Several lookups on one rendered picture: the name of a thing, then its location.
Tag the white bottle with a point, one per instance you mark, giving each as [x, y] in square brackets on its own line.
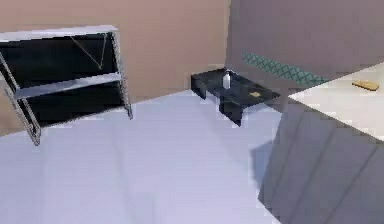
[226, 81]

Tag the black low table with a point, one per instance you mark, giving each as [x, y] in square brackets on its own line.
[240, 95]

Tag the small tan flat item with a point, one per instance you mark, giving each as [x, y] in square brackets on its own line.
[255, 94]

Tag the grey metal shelf unit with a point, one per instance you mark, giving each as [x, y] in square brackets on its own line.
[66, 85]

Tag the grey cabinet with pale worktop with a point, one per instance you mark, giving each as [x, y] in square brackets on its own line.
[326, 160]

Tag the tan flat bread slice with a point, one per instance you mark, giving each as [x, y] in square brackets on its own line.
[365, 85]

